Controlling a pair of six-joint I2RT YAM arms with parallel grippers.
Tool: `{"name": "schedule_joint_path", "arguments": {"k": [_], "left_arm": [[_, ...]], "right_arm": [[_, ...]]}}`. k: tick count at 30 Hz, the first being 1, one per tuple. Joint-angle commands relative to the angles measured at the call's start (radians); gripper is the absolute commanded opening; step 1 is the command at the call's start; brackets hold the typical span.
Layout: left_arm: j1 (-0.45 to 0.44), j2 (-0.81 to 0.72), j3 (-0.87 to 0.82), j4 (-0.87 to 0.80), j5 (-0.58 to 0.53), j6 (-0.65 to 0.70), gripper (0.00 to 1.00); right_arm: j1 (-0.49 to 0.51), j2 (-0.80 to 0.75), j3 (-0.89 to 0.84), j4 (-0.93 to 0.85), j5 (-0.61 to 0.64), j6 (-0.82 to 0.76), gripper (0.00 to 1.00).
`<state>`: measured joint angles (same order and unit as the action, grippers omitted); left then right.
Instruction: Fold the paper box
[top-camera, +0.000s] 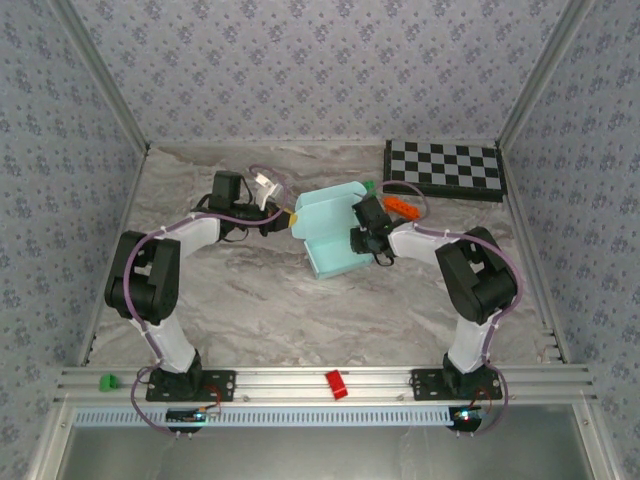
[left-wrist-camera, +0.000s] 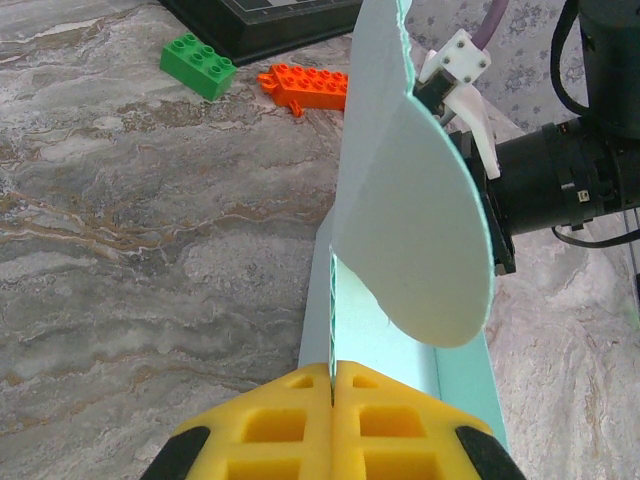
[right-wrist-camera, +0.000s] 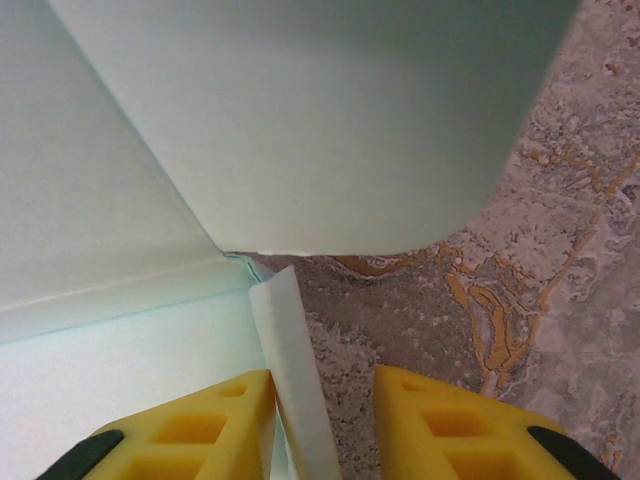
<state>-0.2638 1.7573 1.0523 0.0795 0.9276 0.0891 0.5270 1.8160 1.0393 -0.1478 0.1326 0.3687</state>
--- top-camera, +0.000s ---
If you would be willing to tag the light teal paper box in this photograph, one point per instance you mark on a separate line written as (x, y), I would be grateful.
(325, 210)

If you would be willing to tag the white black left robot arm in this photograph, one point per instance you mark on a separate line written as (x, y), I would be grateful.
(150, 280)

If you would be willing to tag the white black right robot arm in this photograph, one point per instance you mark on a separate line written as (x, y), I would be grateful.
(475, 280)

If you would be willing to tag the orange toy block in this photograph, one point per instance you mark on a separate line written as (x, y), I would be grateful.
(402, 208)

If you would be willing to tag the small green toy block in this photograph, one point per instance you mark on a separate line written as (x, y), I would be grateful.
(370, 187)

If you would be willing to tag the black grey checkerboard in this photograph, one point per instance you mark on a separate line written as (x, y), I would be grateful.
(445, 167)

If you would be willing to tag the red toy brick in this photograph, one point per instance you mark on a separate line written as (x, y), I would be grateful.
(336, 385)

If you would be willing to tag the green toy brick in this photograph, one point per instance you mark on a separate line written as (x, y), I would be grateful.
(110, 382)

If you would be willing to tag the grey metal sheet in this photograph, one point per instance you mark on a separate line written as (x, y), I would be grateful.
(325, 455)

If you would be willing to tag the aluminium frame rail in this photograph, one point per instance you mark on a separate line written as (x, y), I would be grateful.
(285, 382)

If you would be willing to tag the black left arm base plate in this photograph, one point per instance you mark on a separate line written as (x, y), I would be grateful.
(220, 385)

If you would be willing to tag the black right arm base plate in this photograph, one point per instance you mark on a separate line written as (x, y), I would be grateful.
(425, 385)

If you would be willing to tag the aluminium frame post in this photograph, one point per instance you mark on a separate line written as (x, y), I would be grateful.
(100, 75)
(545, 75)

